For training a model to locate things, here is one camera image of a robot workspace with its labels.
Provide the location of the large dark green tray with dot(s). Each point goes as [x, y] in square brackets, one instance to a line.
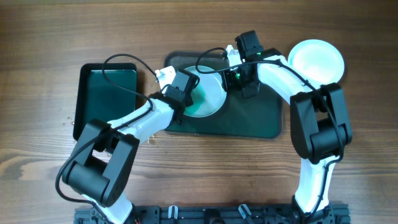
[259, 116]

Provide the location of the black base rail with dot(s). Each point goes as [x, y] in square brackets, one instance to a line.
[273, 213]

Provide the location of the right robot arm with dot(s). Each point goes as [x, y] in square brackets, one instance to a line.
[319, 122]

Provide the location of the green yellow sponge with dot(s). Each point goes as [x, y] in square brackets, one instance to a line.
[198, 98]

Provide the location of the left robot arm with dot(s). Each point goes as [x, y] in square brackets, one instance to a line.
[101, 162]

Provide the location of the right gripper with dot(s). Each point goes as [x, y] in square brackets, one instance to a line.
[249, 90]

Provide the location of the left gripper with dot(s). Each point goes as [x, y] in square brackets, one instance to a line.
[189, 101]

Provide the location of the white plate top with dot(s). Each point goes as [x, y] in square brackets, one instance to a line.
[318, 60]

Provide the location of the small black water tray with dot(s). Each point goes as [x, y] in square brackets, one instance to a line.
[98, 99]

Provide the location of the light blue plate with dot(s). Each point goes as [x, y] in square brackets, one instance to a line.
[215, 95]

